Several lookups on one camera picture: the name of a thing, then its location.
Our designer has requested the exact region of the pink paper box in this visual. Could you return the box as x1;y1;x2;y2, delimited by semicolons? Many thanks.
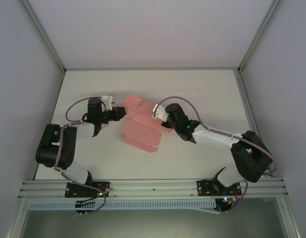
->
120;94;169;154

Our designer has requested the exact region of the aluminium mounting rail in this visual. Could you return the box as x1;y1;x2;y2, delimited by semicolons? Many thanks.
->
18;176;288;199

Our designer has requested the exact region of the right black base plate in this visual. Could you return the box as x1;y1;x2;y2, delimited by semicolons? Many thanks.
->
196;179;243;196

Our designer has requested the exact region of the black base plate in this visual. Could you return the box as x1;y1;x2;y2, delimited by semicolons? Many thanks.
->
64;181;111;198
196;179;243;196

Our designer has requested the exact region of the aluminium side rail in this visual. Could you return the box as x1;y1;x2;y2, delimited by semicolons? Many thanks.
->
236;71;274;177

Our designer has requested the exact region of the slotted grey cable duct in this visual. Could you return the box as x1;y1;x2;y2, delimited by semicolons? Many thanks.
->
27;199;217;212

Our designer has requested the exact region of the left aluminium frame post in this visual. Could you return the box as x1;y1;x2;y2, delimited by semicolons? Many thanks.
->
20;0;67;74

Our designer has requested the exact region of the aluminium frame post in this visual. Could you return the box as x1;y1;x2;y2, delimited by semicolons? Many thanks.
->
237;0;284;74
20;0;67;74

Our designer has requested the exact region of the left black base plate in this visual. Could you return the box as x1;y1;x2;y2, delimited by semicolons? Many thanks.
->
64;181;111;198

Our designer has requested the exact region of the metal lower frame panel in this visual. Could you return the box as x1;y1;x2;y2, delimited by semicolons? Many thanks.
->
5;195;303;238

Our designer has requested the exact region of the right aluminium frame post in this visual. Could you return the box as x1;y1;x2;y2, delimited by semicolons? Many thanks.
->
237;0;284;74

